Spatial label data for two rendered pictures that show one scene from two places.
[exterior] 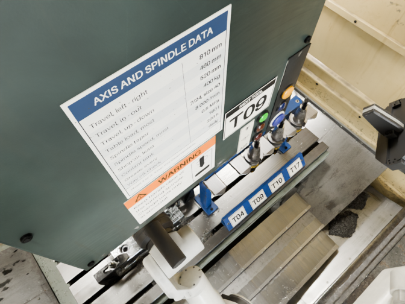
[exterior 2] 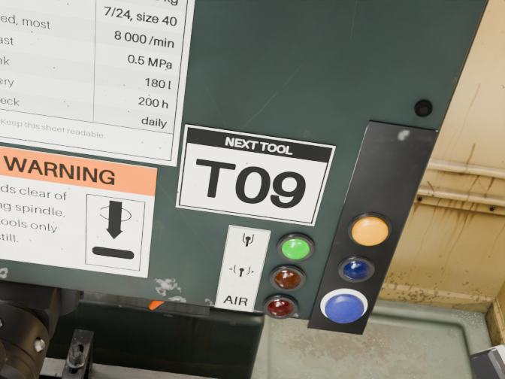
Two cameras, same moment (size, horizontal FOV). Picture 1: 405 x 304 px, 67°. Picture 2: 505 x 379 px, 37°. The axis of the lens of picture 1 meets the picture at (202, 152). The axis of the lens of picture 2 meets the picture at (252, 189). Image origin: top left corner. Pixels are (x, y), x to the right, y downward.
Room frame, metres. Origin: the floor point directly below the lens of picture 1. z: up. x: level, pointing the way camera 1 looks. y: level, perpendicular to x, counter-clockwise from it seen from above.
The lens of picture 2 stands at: (-0.08, -0.29, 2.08)
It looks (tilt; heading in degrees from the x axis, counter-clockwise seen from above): 39 degrees down; 33
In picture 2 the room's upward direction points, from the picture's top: 11 degrees clockwise
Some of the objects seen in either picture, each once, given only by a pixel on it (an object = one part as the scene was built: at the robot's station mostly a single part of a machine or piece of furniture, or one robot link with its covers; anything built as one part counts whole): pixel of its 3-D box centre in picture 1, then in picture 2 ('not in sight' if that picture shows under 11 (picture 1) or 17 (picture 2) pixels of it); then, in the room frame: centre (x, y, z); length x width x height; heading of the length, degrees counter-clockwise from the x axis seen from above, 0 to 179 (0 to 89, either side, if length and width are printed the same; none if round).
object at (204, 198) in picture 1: (205, 190); not in sight; (0.40, -0.01, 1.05); 0.10 x 0.05 x 0.30; 38
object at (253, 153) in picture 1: (254, 149); not in sight; (0.46, -0.17, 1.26); 0.04 x 0.04 x 0.07
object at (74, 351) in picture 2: not in sight; (76, 371); (0.46, 0.34, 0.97); 0.13 x 0.03 x 0.15; 38
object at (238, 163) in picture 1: (241, 165); not in sight; (0.42, -0.13, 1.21); 0.07 x 0.05 x 0.01; 38
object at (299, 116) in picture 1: (301, 112); not in sight; (0.59, -0.34, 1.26); 0.04 x 0.04 x 0.07
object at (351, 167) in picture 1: (261, 154); not in sight; (0.69, -0.30, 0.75); 0.89 x 0.70 x 0.26; 38
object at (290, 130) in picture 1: (287, 128); not in sight; (0.56, -0.30, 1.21); 0.07 x 0.05 x 0.01; 38
